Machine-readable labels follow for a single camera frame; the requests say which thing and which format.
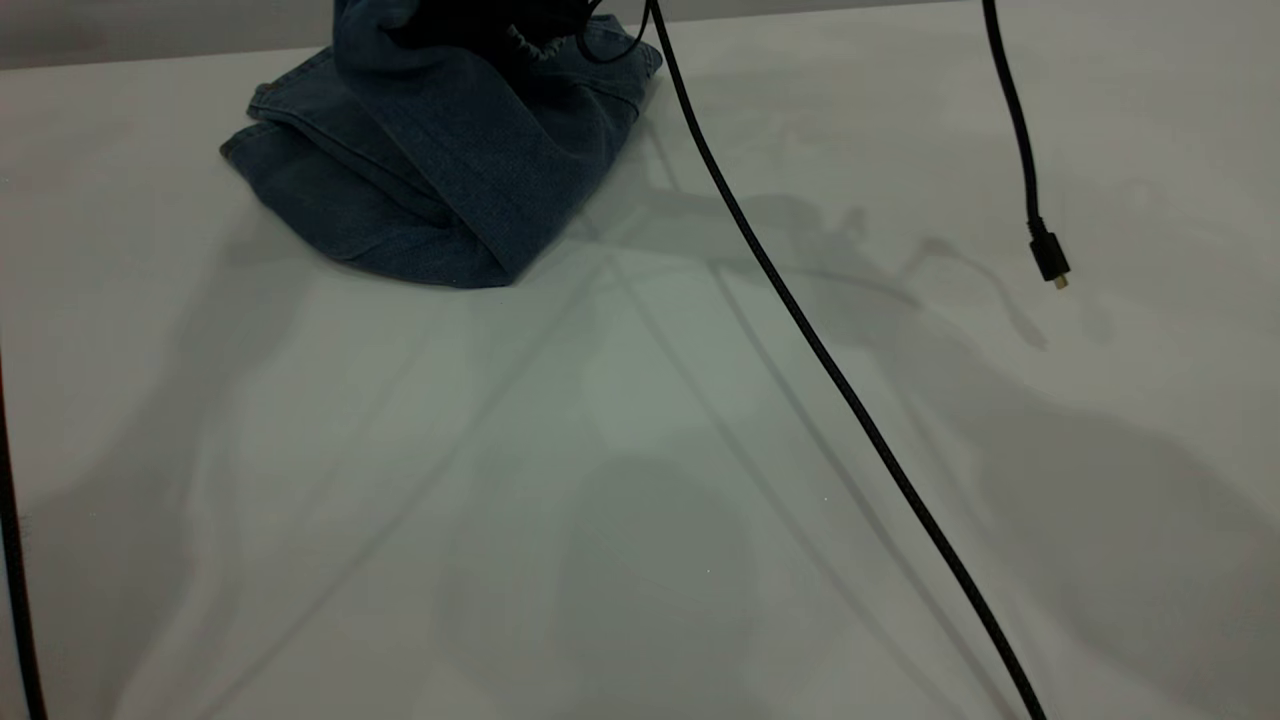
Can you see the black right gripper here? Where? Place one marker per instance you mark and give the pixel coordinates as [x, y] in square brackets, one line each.
[480, 18]

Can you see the blue denim shorts basketball print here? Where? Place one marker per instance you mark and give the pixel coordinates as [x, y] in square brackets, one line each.
[450, 170]

